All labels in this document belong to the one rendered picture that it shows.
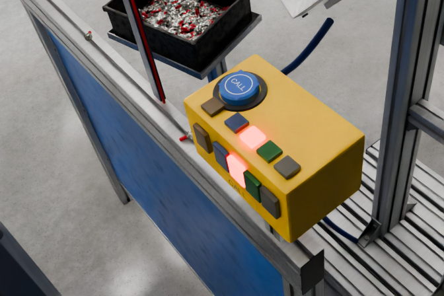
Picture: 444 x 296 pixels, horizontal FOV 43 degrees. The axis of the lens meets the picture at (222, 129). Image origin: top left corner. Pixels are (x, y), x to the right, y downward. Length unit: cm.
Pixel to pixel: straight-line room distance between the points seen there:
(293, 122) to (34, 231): 146
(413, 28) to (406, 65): 9
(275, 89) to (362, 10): 182
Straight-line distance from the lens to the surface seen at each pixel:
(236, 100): 56
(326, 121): 54
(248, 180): 53
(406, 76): 114
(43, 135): 216
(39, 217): 194
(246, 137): 53
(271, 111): 55
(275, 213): 52
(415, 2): 103
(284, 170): 50
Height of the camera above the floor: 148
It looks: 49 degrees down
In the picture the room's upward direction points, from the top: 12 degrees counter-clockwise
